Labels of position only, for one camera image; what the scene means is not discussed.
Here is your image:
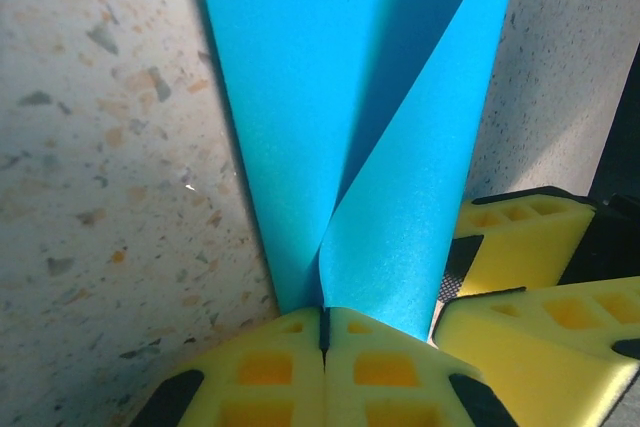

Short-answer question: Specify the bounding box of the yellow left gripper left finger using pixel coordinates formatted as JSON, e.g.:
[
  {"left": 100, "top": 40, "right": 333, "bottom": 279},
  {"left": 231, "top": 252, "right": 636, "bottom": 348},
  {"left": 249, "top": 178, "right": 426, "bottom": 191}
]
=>
[{"left": 142, "top": 307, "right": 326, "bottom": 427}]

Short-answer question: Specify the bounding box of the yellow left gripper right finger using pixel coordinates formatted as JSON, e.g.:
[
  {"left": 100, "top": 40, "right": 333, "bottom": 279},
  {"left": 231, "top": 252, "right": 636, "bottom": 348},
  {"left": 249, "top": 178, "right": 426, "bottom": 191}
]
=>
[{"left": 324, "top": 307, "right": 519, "bottom": 427}]

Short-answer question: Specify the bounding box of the blue square paper sheet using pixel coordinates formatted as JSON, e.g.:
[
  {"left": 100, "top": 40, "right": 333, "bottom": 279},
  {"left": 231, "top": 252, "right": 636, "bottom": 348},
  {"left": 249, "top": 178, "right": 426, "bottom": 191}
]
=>
[{"left": 204, "top": 0, "right": 522, "bottom": 343}]

